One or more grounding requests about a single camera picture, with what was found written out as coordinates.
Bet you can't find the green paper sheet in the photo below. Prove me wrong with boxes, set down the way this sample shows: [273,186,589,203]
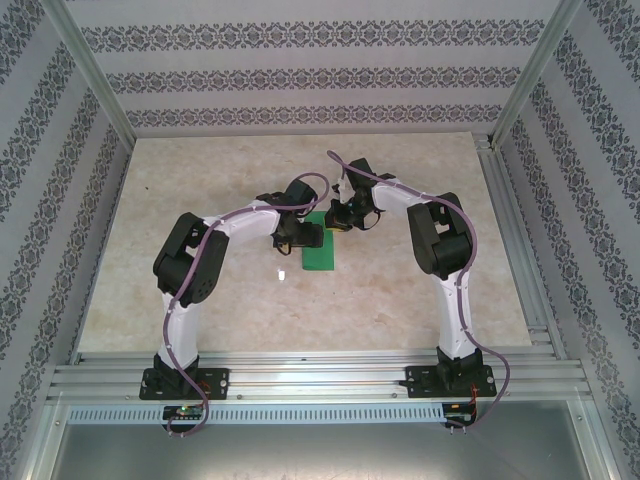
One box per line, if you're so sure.
[301,212,338,273]

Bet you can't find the grey metal sheet panel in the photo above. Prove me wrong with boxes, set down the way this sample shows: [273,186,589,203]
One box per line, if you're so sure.
[49,422,606,480]

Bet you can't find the left circuit board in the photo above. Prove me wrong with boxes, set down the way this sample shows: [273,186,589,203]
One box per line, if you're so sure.
[162,405,204,421]

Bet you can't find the circuit board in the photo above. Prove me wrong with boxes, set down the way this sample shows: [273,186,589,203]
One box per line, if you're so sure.
[444,403,476,424]
[162,405,204,421]

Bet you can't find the right circuit board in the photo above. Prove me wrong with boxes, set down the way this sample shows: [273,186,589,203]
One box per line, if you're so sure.
[444,403,476,424]

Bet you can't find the aluminium mounting rail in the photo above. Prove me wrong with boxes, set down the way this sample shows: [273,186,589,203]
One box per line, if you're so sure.
[47,349,594,402]

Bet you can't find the aluminium side rail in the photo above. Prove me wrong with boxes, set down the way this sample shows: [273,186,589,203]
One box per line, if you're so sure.
[474,133,569,361]

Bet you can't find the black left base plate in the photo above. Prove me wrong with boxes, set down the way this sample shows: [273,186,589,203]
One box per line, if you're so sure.
[139,367,231,401]

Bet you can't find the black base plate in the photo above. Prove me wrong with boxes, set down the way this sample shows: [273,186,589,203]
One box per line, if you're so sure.
[139,367,231,401]
[405,364,499,400]

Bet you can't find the slotted grey cable duct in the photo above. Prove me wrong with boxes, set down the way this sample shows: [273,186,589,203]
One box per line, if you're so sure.
[67,404,447,424]

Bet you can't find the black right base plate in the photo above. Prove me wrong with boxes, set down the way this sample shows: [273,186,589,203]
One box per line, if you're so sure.
[405,364,499,400]

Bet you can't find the aluminium frame post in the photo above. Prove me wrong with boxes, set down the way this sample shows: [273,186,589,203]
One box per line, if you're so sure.
[489,0,586,151]
[42,0,137,147]

